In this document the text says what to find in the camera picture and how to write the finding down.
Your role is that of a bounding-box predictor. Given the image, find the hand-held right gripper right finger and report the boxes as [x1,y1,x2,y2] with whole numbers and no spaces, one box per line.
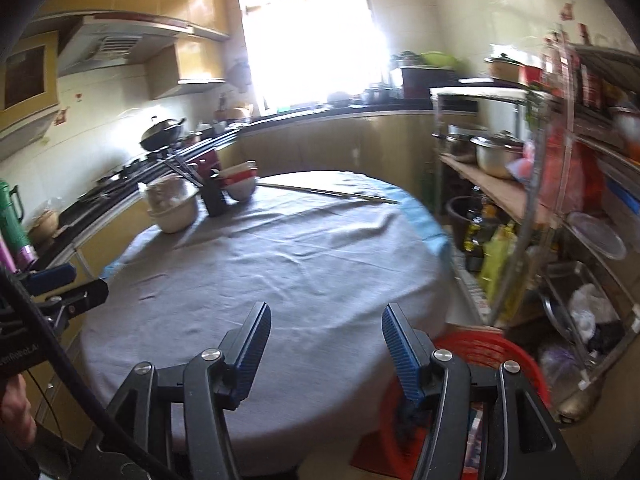
[381,303,582,480]

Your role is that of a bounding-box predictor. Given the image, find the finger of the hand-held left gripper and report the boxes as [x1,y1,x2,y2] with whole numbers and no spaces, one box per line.
[22,263,77,295]
[47,278,109,318]

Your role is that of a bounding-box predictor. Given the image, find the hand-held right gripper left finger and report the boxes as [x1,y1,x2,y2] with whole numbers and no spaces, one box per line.
[92,302,272,480]

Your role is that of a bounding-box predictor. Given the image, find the red plastic basket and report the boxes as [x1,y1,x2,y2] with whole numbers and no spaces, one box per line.
[350,329,553,480]

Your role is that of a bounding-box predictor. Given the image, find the person's left hand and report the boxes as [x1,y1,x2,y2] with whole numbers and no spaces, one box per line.
[0,375,37,443]

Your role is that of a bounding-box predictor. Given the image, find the purple thermos flask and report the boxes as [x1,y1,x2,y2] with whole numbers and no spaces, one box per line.
[0,235,38,272]

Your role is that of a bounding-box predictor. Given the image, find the brown bowl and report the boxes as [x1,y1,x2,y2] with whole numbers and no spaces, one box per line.
[27,210,61,241]

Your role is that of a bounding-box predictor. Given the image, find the green thermos jug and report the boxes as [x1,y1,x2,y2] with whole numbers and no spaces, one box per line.
[0,180,26,251]

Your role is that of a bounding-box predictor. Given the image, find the grey tablecloth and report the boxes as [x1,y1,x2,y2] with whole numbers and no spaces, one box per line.
[80,170,453,456]

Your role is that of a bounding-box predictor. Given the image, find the white basin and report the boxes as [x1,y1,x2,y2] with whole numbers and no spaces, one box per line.
[146,192,200,235]

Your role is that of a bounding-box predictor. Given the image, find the blue under cloth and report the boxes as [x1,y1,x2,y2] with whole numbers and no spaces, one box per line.
[100,182,451,281]

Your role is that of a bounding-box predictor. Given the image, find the metal pot in plastic bag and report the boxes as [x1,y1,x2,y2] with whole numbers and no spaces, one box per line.
[145,175,198,211]

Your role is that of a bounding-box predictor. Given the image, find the yellow plastic bag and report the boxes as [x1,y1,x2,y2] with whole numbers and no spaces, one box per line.
[477,222,521,311]

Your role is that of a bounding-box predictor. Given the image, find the gas stove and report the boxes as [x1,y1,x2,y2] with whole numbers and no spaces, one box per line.
[95,130,241,186]

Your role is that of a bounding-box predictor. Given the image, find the cooking oil bottle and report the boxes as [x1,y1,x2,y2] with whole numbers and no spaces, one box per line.
[462,210,493,256]

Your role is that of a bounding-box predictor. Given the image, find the black bucket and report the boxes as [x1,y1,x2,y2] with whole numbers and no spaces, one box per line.
[446,195,481,246]

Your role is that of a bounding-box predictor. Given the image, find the black chopstick holder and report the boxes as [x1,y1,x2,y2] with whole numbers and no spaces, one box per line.
[201,176,228,217]

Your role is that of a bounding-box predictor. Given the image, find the bundle of black chopsticks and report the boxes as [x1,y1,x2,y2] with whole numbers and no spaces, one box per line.
[162,152,221,188]

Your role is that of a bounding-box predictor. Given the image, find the red white bowl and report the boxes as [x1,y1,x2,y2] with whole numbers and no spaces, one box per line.
[227,180,258,202]
[217,161,258,186]

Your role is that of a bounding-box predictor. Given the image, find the long bamboo stick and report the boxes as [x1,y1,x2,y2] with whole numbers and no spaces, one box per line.
[257,182,401,206]

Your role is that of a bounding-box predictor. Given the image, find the black wok with lid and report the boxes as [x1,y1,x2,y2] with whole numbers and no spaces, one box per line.
[140,116,187,153]

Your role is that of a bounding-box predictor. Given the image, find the dark red built-in appliance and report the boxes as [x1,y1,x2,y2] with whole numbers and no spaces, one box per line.
[192,147,221,176]

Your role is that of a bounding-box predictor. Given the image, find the metal shelf rack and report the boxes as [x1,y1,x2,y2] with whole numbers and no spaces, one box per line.
[430,42,640,411]

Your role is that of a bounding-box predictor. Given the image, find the white plastic bag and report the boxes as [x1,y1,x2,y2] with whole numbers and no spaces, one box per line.
[567,282,608,341]

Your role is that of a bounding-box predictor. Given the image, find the glass lidded pot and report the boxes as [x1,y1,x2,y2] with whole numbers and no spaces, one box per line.
[432,125,481,163]

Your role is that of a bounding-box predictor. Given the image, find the steel cooking pot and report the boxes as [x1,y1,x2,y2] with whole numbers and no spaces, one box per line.
[470,131,525,179]

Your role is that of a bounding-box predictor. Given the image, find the clear plastic container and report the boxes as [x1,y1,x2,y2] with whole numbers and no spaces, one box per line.
[565,211,627,261]

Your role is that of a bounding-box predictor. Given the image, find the steel range hood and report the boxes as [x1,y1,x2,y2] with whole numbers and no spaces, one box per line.
[57,15,231,78]

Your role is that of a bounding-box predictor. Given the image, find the red plastic bag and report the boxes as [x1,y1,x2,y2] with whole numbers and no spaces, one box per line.
[510,125,606,216]

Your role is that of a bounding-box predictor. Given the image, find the steel bowls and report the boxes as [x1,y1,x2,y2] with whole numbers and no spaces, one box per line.
[361,86,398,106]

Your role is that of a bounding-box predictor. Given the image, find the grey hanging pouch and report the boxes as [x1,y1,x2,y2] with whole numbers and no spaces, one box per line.
[227,59,253,92]

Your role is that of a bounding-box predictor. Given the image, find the microwave oven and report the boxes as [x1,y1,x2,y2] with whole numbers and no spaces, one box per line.
[397,66,458,100]

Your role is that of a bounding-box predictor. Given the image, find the green plastic basin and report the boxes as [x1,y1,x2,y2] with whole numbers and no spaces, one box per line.
[419,51,458,69]

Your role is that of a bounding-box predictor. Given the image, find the enamel pot with lid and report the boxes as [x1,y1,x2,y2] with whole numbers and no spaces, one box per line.
[485,52,543,86]

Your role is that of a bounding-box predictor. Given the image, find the window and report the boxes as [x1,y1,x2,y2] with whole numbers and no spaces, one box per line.
[235,0,391,111]

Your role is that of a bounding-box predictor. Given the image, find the cluster of condiment bottles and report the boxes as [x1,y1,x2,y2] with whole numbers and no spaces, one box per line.
[542,22,640,111]

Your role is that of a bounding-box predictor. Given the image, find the black cable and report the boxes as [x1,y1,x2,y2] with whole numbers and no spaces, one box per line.
[0,262,171,480]

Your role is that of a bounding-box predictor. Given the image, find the yellow wall cabinet glass doors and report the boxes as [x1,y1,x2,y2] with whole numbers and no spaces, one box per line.
[0,30,61,161]

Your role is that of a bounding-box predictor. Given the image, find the plain yellow wall cabinet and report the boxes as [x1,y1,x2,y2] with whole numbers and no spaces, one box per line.
[150,37,228,101]

